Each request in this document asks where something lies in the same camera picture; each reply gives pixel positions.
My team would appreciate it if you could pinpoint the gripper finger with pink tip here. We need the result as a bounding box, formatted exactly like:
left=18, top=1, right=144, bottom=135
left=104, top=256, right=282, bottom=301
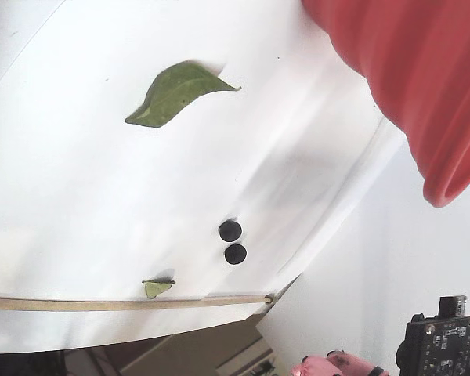
left=291, top=355, right=332, bottom=376
left=326, top=349, right=389, bottom=376

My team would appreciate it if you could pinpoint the dark blueberry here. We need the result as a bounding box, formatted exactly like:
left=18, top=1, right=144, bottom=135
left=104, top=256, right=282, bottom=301
left=224, top=244, right=248, bottom=266
left=218, top=219, right=243, bottom=242

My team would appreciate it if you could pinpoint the red collapsible silicone cup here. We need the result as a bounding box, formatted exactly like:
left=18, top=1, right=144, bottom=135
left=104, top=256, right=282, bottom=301
left=300, top=0, right=470, bottom=208

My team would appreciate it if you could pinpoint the small green leaf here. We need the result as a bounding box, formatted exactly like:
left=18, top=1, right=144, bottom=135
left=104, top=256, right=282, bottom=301
left=141, top=277, right=177, bottom=300

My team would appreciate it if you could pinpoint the thin wooden stick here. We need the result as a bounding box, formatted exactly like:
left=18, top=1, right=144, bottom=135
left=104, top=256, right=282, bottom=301
left=0, top=292, right=277, bottom=313

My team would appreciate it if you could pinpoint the white paper sheet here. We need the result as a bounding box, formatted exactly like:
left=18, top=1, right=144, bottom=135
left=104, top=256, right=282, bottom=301
left=0, top=0, right=408, bottom=356

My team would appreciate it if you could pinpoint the large green leaf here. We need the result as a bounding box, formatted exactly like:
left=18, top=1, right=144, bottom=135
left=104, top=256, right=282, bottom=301
left=124, top=60, right=243, bottom=128

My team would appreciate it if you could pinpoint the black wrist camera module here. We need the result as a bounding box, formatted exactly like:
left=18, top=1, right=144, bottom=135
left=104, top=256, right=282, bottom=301
left=394, top=295, right=470, bottom=376

